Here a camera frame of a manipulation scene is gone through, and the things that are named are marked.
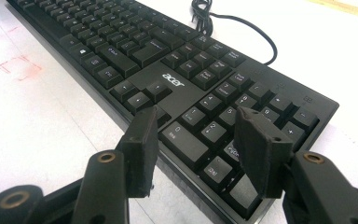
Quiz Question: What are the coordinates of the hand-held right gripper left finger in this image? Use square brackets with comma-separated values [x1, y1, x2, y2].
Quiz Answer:
[117, 105, 159, 199]

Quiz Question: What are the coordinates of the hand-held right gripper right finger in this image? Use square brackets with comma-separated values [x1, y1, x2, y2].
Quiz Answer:
[233, 105, 295, 200]

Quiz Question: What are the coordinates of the black computer keyboard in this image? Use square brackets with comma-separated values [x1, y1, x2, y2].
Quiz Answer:
[6, 0, 340, 224]

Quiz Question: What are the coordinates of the white board sheet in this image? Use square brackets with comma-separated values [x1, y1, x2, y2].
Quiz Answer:
[0, 0, 358, 224]

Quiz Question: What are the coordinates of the wooden table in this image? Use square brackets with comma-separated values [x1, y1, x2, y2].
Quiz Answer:
[307, 0, 358, 18]

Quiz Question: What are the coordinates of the black keyboard cable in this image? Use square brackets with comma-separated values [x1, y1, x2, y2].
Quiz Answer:
[190, 0, 279, 66]

